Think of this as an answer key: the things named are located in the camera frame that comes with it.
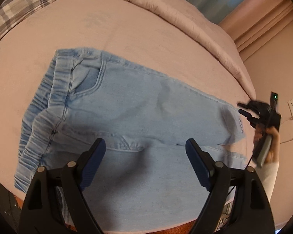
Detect light blue denim pants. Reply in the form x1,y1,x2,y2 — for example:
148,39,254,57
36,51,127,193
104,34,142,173
15,48,246,233

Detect white sleeved right forearm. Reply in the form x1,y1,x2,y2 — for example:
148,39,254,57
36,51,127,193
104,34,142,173
255,162,280,202

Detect right hand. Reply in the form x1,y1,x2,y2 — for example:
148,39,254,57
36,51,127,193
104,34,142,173
253,124,280,164

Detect pink curtain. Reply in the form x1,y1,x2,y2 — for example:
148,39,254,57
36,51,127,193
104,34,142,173
219,0,293,61

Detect pink folded comforter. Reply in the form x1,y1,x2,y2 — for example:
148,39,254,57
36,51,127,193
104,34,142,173
124,0,256,99

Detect pink bed sheet mattress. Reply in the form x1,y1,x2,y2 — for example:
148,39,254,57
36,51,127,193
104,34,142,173
0,0,249,198

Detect white power cable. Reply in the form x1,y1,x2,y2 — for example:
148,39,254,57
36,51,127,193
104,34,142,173
279,116,293,145

